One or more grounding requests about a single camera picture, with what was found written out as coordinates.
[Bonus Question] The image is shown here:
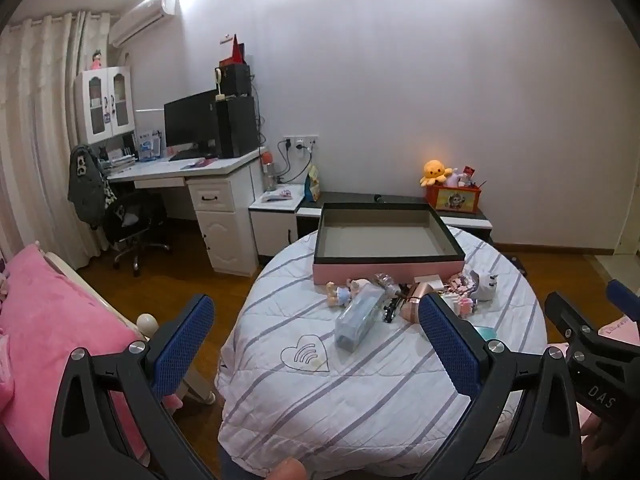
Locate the white wall power strip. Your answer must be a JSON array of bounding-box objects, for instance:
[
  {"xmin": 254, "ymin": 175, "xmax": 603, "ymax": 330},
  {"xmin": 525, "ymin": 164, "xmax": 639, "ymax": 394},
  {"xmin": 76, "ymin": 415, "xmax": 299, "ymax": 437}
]
[{"xmin": 284, "ymin": 134, "xmax": 319, "ymax": 150}]

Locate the white air conditioner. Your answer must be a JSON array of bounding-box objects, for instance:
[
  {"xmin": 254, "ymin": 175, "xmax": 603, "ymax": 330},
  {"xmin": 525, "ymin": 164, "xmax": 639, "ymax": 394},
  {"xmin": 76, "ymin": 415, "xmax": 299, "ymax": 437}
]
[{"xmin": 108, "ymin": 0, "xmax": 177, "ymax": 48}]

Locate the black office chair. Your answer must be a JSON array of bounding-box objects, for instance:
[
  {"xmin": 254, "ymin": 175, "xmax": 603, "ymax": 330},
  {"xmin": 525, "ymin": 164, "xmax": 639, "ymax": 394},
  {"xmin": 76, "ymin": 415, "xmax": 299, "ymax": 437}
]
[{"xmin": 101, "ymin": 191, "xmax": 171, "ymax": 278}]

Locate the blue yellow snack bag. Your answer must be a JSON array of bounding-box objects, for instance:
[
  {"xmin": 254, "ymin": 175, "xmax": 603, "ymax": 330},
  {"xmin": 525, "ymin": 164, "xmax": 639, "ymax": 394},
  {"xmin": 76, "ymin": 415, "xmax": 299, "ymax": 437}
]
[{"xmin": 305, "ymin": 165, "xmax": 321, "ymax": 203}]

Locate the white bed post knob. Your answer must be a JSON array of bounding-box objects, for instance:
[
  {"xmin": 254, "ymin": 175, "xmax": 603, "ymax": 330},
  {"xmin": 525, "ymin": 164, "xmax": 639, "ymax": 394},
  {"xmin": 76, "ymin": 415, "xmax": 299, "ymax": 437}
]
[{"xmin": 136, "ymin": 313, "xmax": 160, "ymax": 340}]

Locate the pink black storage box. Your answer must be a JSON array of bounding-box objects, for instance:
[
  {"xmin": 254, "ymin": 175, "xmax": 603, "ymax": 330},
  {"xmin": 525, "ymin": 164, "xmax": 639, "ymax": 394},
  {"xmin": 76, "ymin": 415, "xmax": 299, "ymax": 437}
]
[{"xmin": 312, "ymin": 204, "xmax": 465, "ymax": 285}]

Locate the clear glass bottle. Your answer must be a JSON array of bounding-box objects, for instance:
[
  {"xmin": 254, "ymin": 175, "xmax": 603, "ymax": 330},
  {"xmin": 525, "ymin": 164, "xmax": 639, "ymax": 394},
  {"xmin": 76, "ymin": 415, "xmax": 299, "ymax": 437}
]
[{"xmin": 374, "ymin": 273, "xmax": 404, "ymax": 296}]

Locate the white round-head figure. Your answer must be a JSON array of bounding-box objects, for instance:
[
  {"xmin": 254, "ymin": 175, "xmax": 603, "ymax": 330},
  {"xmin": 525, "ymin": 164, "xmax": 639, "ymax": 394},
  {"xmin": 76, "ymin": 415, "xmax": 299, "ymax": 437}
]
[{"xmin": 440, "ymin": 292, "xmax": 475, "ymax": 318}]

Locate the black computer monitor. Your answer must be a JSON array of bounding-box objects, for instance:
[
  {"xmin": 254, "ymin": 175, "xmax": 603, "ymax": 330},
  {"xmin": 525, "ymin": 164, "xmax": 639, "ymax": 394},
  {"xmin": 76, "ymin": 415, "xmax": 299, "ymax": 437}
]
[{"xmin": 164, "ymin": 90, "xmax": 218, "ymax": 160}]

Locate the red toy box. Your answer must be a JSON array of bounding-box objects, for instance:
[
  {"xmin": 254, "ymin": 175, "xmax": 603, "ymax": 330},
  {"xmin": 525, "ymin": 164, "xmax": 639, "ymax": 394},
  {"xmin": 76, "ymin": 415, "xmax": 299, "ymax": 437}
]
[{"xmin": 425, "ymin": 185, "xmax": 482, "ymax": 214}]

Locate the pink white toy set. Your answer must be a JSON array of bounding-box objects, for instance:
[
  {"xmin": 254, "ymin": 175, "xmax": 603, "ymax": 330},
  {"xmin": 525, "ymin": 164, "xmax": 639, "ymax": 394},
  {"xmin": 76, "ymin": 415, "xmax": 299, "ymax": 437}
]
[{"xmin": 445, "ymin": 270, "xmax": 474, "ymax": 298}]

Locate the black bathroom scale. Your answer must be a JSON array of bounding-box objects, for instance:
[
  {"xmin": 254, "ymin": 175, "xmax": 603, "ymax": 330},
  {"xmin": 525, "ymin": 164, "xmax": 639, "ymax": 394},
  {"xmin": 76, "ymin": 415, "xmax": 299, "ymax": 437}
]
[{"xmin": 506, "ymin": 255, "xmax": 527, "ymax": 278}]

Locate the pink blanket bed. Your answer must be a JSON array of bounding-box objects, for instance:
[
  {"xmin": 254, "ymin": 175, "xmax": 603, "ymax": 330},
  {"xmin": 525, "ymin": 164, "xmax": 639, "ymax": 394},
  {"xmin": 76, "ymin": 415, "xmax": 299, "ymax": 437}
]
[{"xmin": 1, "ymin": 245, "xmax": 142, "ymax": 478}]

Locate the beige curtain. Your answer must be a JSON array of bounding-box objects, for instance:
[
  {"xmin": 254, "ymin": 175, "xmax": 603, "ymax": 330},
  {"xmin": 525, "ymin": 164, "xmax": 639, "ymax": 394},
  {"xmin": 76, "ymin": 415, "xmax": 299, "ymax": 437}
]
[{"xmin": 1, "ymin": 11, "xmax": 111, "ymax": 268}]

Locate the white small side cabinet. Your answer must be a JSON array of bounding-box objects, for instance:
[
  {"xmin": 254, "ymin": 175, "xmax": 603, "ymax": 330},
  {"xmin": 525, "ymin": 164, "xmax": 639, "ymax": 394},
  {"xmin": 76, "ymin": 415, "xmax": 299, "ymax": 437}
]
[{"xmin": 248, "ymin": 184, "xmax": 304, "ymax": 264}]

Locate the pink doll blue dress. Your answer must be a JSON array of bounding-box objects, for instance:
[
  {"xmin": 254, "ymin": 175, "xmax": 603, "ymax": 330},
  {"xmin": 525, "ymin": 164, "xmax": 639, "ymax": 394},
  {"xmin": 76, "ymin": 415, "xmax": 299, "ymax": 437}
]
[{"xmin": 326, "ymin": 278, "xmax": 370, "ymax": 308}]

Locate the black speaker box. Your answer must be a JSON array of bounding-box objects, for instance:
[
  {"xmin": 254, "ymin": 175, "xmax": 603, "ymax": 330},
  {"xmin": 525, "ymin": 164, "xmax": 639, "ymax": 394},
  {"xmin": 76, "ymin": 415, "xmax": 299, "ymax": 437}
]
[{"xmin": 219, "ymin": 63, "xmax": 252, "ymax": 96}]

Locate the dark jacket on chair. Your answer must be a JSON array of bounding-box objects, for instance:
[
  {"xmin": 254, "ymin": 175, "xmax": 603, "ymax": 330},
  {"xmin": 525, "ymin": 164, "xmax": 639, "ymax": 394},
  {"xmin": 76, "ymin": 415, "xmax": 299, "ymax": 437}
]
[{"xmin": 67, "ymin": 144, "xmax": 117, "ymax": 230}]

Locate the orange octopus plush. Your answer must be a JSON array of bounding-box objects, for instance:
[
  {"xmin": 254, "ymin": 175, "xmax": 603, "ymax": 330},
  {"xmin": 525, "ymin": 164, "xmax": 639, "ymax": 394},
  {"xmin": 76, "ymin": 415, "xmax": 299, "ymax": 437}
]
[{"xmin": 420, "ymin": 159, "xmax": 454, "ymax": 188}]

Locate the white computer desk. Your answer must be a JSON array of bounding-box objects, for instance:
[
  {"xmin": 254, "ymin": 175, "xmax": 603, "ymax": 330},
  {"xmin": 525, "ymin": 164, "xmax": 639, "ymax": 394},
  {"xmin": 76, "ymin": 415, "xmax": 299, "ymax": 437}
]
[{"xmin": 108, "ymin": 150, "xmax": 264, "ymax": 276}]

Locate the red capped water bottle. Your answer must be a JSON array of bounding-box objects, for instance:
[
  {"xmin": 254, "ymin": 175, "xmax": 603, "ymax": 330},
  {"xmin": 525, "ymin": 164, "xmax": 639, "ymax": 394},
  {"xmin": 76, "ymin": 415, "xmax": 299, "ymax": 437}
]
[{"xmin": 260, "ymin": 151, "xmax": 278, "ymax": 192}]

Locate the black computer tower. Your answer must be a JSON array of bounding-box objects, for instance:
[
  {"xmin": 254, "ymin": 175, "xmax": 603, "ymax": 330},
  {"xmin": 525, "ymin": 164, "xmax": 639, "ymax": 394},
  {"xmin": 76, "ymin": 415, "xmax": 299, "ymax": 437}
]
[{"xmin": 216, "ymin": 96, "xmax": 259, "ymax": 158}]

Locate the white wall cabinet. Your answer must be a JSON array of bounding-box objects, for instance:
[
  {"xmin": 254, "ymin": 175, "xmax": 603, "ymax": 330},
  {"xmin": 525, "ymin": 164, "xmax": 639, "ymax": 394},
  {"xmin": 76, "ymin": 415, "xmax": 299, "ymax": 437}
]
[{"xmin": 74, "ymin": 66, "xmax": 136, "ymax": 145}]

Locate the person's hand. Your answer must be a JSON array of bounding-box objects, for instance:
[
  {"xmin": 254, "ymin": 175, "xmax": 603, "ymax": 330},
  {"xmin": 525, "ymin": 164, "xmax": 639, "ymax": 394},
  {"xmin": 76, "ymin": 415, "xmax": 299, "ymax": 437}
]
[{"xmin": 266, "ymin": 457, "xmax": 308, "ymax": 480}]

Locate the teal small box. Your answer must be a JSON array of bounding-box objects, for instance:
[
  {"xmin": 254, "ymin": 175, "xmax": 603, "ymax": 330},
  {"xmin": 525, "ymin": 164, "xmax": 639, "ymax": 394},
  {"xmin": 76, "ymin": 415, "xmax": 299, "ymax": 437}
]
[{"xmin": 474, "ymin": 325, "xmax": 498, "ymax": 341}]

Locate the rose gold metal cup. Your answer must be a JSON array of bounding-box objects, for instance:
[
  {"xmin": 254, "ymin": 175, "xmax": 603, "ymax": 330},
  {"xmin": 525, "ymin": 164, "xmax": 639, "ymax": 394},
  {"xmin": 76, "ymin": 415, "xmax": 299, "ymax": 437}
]
[{"xmin": 400, "ymin": 282, "xmax": 433, "ymax": 324}]

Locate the black hair clip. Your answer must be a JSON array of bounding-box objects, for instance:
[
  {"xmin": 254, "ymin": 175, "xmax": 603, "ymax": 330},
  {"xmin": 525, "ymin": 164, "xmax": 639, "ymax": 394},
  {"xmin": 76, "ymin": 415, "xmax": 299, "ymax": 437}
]
[{"xmin": 383, "ymin": 292, "xmax": 407, "ymax": 323}]

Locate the white small box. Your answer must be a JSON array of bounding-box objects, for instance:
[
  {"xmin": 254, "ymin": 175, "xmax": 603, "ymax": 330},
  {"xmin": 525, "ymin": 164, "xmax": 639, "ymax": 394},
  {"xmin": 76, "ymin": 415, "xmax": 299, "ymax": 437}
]
[{"xmin": 414, "ymin": 274, "xmax": 444, "ymax": 292}]

